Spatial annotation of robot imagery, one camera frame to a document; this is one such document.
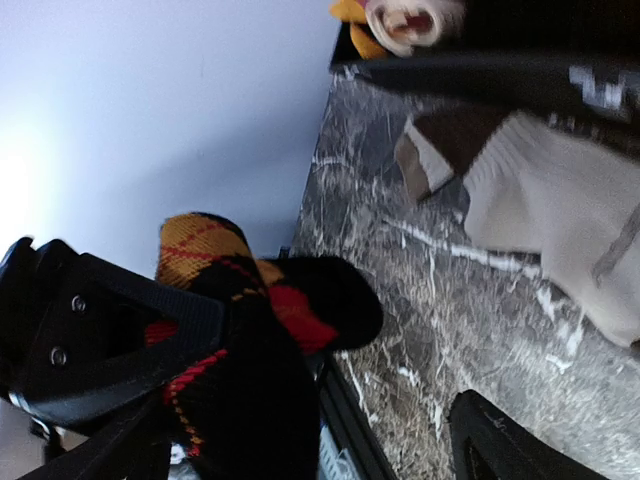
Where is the black table edge rail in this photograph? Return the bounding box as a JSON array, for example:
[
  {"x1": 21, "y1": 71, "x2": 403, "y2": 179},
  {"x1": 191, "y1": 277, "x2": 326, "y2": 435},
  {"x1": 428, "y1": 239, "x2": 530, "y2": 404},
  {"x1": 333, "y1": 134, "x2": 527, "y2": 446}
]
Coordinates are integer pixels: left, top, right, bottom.
[{"x1": 308, "y1": 354, "x2": 396, "y2": 480}]

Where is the beige rolled sock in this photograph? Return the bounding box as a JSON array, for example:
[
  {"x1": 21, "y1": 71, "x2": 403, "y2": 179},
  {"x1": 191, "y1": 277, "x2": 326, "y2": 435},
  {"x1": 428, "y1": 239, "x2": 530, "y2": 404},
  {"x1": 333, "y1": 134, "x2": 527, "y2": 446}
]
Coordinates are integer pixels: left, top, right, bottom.
[{"x1": 364, "y1": 0, "x2": 467, "y2": 57}]

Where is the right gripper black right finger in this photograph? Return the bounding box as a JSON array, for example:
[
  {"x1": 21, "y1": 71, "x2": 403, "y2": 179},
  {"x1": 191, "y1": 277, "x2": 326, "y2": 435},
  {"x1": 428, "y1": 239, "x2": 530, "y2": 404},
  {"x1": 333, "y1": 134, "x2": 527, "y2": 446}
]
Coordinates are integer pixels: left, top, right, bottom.
[{"x1": 449, "y1": 390, "x2": 590, "y2": 479}]

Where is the white slotted cable duct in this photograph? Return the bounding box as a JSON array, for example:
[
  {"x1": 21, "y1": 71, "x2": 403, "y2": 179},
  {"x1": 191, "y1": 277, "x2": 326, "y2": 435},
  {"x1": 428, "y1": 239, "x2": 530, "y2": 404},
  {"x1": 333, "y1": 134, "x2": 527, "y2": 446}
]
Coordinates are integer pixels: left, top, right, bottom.
[{"x1": 317, "y1": 424, "x2": 360, "y2": 480}]

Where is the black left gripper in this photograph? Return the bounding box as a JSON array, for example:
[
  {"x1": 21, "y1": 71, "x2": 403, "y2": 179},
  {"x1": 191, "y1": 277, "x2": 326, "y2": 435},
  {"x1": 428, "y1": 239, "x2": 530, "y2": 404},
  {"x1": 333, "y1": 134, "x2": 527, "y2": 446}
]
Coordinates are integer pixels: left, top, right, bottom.
[{"x1": 1, "y1": 237, "x2": 225, "y2": 426}]

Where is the white brown striped sock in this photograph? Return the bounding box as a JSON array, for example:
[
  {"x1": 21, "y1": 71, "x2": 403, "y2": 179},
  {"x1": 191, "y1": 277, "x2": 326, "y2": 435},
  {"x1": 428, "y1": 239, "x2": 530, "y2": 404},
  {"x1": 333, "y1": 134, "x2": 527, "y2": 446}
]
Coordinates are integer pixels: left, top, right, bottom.
[{"x1": 394, "y1": 106, "x2": 639, "y2": 348}]

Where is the black glass-lid sock box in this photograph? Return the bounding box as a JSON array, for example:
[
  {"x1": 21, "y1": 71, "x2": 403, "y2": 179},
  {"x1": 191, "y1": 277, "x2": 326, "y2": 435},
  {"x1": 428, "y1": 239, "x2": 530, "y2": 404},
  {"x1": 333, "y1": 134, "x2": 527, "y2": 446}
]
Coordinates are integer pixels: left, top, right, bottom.
[{"x1": 330, "y1": 1, "x2": 639, "y2": 147}]

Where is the black red yellow argyle sock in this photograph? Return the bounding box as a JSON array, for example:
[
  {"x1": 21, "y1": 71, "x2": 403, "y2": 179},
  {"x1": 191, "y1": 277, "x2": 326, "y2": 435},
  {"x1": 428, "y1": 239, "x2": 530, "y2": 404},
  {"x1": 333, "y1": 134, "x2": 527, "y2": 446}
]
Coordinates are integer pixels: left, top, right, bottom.
[{"x1": 156, "y1": 213, "x2": 384, "y2": 479}]

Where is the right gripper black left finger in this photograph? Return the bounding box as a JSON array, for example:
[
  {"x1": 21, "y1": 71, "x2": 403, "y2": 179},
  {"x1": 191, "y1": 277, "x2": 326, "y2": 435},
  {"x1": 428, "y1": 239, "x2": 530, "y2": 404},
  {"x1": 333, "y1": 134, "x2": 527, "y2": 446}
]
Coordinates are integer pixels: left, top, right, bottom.
[{"x1": 21, "y1": 394, "x2": 171, "y2": 480}]

